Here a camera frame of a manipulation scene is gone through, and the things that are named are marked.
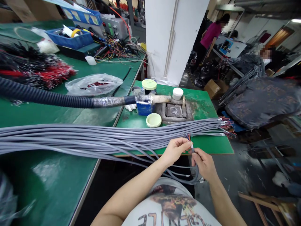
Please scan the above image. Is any tangle of coloured wires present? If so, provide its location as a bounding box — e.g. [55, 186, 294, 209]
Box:
[93, 35, 147, 63]

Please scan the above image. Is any wooden frame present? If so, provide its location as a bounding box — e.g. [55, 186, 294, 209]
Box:
[238, 191, 297, 226]

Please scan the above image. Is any person's right hand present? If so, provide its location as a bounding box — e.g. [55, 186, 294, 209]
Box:
[191, 148, 220, 183]

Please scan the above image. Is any gray solder pot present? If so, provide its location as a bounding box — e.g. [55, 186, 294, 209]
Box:
[156, 98, 194, 126]

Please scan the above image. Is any white plastic bag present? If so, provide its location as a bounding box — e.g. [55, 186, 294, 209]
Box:
[31, 26, 61, 54]

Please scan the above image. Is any bundle of gray cables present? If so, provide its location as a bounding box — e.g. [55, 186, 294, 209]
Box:
[0, 116, 237, 185]

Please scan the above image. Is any dark corrugated hose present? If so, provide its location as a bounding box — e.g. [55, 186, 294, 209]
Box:
[0, 76, 137, 109]

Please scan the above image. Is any blue and white machine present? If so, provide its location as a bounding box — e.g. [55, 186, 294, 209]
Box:
[219, 37, 248, 59]

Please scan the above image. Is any blue plastic bin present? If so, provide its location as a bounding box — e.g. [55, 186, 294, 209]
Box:
[45, 26, 94, 50]

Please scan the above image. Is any person's body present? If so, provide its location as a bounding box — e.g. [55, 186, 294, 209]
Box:
[121, 177, 223, 226]

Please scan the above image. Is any jar with pale green lid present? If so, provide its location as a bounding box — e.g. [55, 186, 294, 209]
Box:
[141, 79, 157, 96]

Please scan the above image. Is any pile of red black wires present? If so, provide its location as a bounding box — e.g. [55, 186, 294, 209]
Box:
[0, 43, 78, 91]

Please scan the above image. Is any gray machine box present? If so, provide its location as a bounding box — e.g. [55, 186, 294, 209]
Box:
[100, 16, 130, 40]

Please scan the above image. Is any blue and white box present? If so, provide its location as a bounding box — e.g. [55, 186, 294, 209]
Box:
[61, 5, 103, 27]

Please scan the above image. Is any clear plastic bag of parts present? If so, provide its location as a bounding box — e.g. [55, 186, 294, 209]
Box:
[65, 73, 124, 97]

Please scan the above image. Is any white plastic jar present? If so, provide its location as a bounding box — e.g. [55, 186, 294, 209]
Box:
[172, 87, 184, 101]

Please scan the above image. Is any person's left hand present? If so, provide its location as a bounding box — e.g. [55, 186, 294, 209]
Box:
[164, 137, 194, 166]

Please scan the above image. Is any black cable tie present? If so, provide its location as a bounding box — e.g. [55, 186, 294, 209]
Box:
[122, 67, 134, 81]

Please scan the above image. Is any gray cable with coloured wires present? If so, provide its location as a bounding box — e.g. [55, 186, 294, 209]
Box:
[183, 132, 201, 185]

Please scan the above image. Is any cardboard box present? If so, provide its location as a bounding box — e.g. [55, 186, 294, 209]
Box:
[203, 78, 229, 100]

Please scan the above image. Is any beige hose nozzle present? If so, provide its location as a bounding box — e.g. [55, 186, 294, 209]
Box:
[150, 94, 172, 104]

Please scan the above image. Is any pale green lid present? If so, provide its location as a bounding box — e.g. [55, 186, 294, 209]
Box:
[145, 113, 162, 128]

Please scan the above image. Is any dark patterned cloth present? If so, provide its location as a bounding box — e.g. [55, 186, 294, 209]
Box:
[225, 76, 301, 129]

